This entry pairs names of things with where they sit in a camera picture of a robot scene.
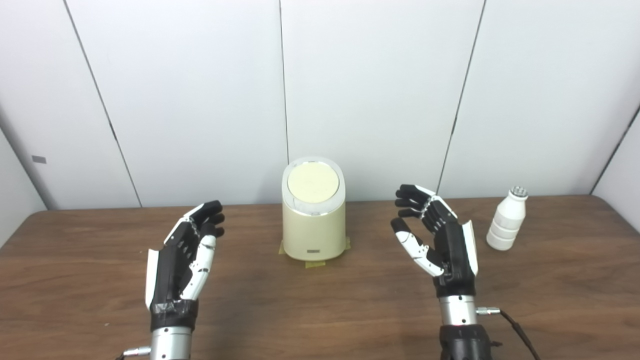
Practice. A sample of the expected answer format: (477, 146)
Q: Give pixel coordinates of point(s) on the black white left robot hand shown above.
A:
(172, 270)

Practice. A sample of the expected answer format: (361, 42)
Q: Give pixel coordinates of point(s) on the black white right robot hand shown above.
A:
(452, 250)

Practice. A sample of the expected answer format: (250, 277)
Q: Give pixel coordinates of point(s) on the small white plastic bottle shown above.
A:
(507, 220)

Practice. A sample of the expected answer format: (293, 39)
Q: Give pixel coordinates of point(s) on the cream round bin lid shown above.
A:
(313, 182)

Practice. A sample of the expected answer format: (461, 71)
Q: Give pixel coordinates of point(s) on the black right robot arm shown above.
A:
(462, 340)

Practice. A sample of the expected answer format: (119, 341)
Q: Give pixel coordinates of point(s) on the cream-colored round bin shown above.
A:
(314, 230)

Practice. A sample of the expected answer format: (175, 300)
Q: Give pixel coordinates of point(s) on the small gray wall sticker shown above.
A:
(39, 159)

